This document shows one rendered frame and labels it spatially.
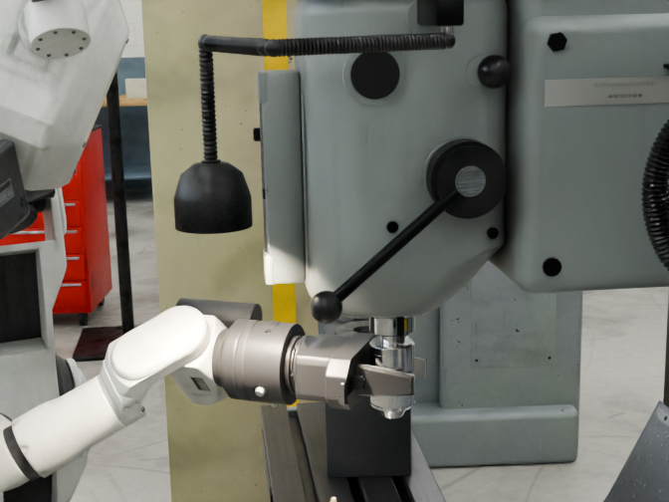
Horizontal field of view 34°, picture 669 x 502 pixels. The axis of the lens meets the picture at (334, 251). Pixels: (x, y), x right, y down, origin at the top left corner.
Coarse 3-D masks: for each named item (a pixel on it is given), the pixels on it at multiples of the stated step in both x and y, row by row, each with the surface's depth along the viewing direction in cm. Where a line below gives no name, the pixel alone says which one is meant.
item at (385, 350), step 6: (372, 342) 112; (378, 342) 112; (408, 342) 112; (372, 348) 111; (378, 348) 111; (384, 348) 110; (390, 348) 110; (396, 348) 110; (402, 348) 110; (408, 348) 111; (378, 354) 111; (384, 354) 110; (390, 354) 110; (396, 354) 110; (402, 354) 111; (408, 354) 111
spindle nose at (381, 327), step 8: (376, 320) 110; (384, 320) 110; (392, 320) 109; (408, 320) 110; (376, 328) 110; (384, 328) 110; (392, 328) 110; (408, 328) 110; (384, 336) 110; (392, 336) 110
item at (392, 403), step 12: (372, 360) 112; (384, 360) 111; (396, 360) 110; (408, 360) 111; (408, 372) 112; (372, 396) 113; (384, 396) 112; (396, 396) 111; (408, 396) 112; (384, 408) 112; (396, 408) 112; (408, 408) 112
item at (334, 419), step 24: (336, 408) 150; (360, 408) 150; (336, 432) 151; (360, 432) 151; (384, 432) 151; (408, 432) 151; (336, 456) 152; (360, 456) 152; (384, 456) 152; (408, 456) 152
